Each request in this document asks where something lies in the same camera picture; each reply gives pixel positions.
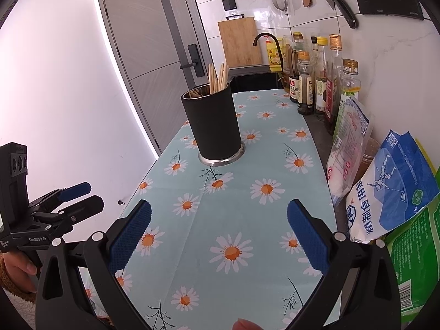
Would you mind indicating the black cutting board hanger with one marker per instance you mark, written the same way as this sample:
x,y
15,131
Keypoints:
x,y
235,15

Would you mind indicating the orange cap dark bottle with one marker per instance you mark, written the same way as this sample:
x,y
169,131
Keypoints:
x,y
305,89

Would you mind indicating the wooden cutting board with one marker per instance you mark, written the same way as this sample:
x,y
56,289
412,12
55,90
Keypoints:
x,y
240,41

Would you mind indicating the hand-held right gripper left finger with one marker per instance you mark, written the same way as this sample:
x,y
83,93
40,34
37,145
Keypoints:
x,y
130,237

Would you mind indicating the grey door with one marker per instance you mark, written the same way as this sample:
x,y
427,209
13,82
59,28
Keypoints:
x,y
151,58

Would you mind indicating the soy sauce bottle red label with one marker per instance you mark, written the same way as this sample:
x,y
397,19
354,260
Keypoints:
x,y
294,87

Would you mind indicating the black utensil holder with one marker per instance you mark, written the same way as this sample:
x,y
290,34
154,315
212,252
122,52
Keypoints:
x,y
213,123

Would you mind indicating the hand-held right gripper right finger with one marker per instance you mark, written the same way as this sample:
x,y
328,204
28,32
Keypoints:
x,y
309,237

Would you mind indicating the green bag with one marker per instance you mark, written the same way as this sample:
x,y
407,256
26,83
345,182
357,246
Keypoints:
x,y
416,254

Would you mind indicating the group of wooden chopsticks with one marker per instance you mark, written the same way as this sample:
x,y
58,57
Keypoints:
x,y
216,79

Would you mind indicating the blue white salt bag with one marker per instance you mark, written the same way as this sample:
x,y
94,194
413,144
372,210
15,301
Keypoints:
x,y
388,192

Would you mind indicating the black cap bottle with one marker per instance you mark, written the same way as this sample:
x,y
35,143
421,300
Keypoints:
x,y
314,41

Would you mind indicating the clear plastic jar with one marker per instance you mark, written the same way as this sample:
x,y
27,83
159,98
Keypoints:
x,y
371,149

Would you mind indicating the gold cap green label bottle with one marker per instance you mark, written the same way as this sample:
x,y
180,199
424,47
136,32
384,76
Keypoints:
x,y
349,86

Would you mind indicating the yellow cap pale label bottle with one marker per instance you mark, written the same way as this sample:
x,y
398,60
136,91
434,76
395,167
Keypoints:
x,y
322,86

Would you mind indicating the person's left hand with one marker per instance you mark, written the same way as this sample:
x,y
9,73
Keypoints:
x,y
17,270

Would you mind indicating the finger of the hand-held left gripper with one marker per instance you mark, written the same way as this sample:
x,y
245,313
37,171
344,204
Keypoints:
x,y
75,190
87,205

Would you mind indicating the person's right hand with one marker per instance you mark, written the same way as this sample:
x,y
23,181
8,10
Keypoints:
x,y
245,326

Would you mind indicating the small black wall switch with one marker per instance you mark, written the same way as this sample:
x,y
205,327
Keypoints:
x,y
229,4

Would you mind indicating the black sink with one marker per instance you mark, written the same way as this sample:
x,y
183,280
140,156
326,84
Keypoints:
x,y
254,82

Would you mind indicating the clear bag red print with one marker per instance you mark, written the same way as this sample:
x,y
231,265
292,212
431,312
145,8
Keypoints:
x,y
347,151

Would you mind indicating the floral light blue tablecloth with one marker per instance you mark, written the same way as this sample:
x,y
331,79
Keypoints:
x,y
223,196

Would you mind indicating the person's left forearm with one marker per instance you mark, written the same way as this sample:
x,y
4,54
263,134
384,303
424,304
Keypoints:
x,y
17,302

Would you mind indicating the yellow dish soap bottle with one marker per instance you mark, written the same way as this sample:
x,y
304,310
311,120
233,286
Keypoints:
x,y
273,53

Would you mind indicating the dark curved faucet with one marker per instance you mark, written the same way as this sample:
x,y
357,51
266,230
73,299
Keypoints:
x,y
281,55

